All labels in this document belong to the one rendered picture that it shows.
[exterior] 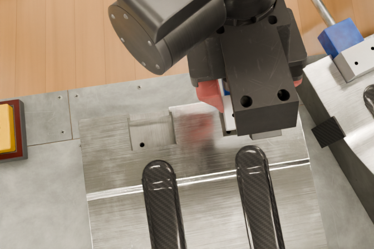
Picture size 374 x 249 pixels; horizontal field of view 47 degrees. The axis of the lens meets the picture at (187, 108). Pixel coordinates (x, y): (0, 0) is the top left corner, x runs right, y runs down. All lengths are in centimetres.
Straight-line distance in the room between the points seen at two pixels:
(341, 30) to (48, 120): 41
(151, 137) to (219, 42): 23
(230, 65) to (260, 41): 3
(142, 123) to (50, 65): 18
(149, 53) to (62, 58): 37
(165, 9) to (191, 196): 29
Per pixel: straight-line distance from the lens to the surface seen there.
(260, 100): 29
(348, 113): 60
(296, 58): 38
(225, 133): 54
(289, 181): 52
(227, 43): 33
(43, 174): 61
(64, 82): 64
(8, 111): 60
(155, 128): 54
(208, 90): 40
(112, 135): 51
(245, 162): 51
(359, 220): 64
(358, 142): 59
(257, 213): 52
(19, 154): 60
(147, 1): 26
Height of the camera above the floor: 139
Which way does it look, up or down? 75 degrees down
